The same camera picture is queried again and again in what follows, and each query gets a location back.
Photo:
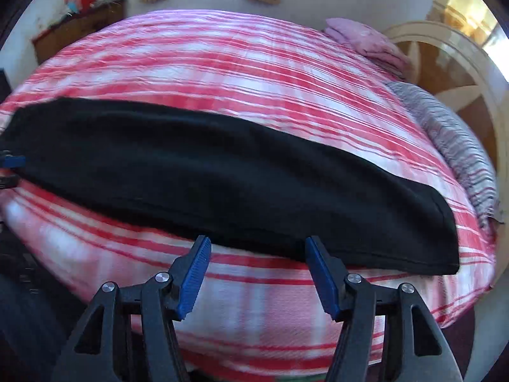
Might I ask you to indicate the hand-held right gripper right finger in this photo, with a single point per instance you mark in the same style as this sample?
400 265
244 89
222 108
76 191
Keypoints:
322 276

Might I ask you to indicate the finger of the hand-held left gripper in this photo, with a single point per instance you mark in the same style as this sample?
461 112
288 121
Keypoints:
7 180
12 162

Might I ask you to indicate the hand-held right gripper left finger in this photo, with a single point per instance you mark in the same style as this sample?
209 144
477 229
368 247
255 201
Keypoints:
193 276

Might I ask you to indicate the black pants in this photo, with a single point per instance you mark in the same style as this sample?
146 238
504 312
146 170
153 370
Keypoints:
199 175

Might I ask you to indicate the brown wooden dresser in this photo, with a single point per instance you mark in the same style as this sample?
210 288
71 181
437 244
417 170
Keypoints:
75 28

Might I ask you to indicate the grey striped pillow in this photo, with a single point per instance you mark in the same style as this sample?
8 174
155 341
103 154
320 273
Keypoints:
449 139

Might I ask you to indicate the red plaid bed sheet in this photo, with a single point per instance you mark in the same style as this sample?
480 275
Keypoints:
238 67

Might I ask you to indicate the pink folded quilt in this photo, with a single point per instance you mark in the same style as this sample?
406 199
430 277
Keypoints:
368 41

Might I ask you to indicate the cream wooden headboard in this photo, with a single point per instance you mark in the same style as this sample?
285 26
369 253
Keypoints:
431 31

